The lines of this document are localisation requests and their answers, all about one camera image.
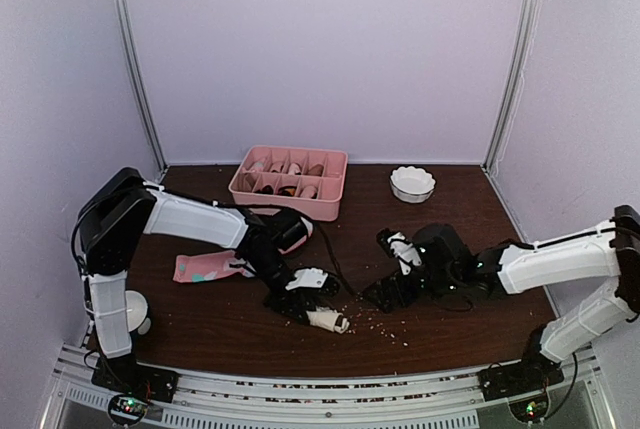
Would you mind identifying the brown cream striped sock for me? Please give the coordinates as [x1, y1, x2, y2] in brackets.
[306, 307, 350, 334]

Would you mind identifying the aluminium front rail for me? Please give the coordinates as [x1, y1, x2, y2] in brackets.
[39, 343, 616, 429]

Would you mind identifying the white scalloped bowl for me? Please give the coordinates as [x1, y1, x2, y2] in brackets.
[390, 166, 436, 204]

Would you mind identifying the pink patterned sock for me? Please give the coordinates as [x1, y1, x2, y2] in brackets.
[173, 214, 313, 292]

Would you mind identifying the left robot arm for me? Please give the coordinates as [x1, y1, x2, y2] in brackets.
[70, 167, 350, 393]

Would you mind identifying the right aluminium corner post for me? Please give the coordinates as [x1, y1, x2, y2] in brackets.
[483, 0, 540, 175]

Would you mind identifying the aluminium corner post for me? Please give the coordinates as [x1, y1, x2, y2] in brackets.
[483, 0, 540, 175]
[113, 0, 168, 172]

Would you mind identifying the left aluminium corner post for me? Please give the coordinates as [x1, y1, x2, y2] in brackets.
[113, 0, 168, 172]

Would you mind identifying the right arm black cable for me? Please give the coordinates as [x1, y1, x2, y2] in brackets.
[434, 293, 476, 313]

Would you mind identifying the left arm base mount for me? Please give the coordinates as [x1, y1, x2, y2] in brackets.
[91, 355, 179, 403]

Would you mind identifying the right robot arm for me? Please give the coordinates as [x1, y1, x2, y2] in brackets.
[362, 205, 639, 391]

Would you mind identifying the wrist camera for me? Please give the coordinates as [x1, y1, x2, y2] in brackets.
[393, 232, 423, 276]
[286, 268, 340, 296]

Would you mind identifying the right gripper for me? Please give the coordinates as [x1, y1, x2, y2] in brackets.
[362, 265, 458, 315]

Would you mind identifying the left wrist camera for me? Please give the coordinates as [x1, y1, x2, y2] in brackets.
[286, 268, 340, 296]

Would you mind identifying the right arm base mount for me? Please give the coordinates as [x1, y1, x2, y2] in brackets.
[477, 360, 564, 401]

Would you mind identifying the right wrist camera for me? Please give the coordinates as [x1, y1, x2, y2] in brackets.
[393, 232, 423, 276]

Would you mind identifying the pink divided organizer box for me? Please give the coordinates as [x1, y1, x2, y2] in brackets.
[228, 145, 348, 222]

